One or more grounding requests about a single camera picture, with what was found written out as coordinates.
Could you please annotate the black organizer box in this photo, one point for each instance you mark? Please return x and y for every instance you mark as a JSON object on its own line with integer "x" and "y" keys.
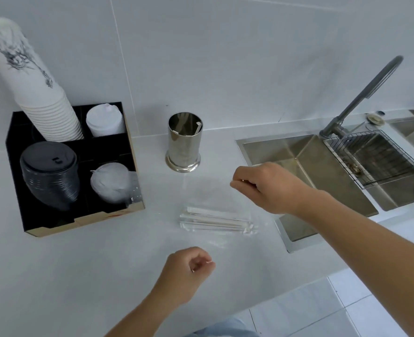
{"x": 98, "y": 178}

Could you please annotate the person's left hand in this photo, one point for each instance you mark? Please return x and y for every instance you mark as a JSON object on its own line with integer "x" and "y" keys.
{"x": 178, "y": 277}

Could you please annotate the clear plastic bag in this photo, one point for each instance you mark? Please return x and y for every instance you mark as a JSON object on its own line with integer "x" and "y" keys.
{"x": 221, "y": 193}

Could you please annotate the wrapped straw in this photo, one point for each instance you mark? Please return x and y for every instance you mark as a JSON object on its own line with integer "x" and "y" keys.
{"x": 197, "y": 128}

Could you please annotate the stack of printed paper cups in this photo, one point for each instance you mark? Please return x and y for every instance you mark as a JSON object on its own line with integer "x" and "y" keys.
{"x": 35, "y": 91}

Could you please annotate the person's right thumb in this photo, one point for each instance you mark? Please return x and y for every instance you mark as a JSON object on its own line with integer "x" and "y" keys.
{"x": 244, "y": 189}

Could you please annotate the person's left forearm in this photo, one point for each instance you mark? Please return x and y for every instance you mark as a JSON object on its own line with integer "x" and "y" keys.
{"x": 143, "y": 315}

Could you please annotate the bagged stack of white lids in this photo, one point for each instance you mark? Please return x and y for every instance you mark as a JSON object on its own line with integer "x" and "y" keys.
{"x": 110, "y": 182}

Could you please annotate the person's right hand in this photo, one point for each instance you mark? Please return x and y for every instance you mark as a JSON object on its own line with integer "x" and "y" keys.
{"x": 277, "y": 187}

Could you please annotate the steel cylinder holder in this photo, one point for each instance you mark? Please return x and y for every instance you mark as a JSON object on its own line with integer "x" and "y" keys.
{"x": 184, "y": 143}

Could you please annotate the person's right forearm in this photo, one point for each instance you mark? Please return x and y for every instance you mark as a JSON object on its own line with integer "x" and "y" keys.
{"x": 361, "y": 256}

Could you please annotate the stack of black lids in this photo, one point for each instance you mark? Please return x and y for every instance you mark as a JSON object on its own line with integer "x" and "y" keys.
{"x": 51, "y": 175}

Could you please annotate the pile of wrapped straws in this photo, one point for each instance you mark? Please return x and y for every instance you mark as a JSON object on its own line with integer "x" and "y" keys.
{"x": 217, "y": 221}

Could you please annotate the grey sink faucet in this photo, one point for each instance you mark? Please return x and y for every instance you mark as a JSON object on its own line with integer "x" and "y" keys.
{"x": 359, "y": 96}

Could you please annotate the person's blue jeans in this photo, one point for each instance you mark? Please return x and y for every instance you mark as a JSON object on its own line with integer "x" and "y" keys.
{"x": 224, "y": 328}

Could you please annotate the stainless steel sink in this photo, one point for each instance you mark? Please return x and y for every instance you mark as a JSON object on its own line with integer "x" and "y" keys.
{"x": 298, "y": 164}

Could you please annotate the person's left thumb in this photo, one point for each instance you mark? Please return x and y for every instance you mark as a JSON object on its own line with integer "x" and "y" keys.
{"x": 205, "y": 268}

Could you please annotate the metal sink plug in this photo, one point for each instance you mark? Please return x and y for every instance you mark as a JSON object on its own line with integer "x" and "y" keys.
{"x": 374, "y": 119}

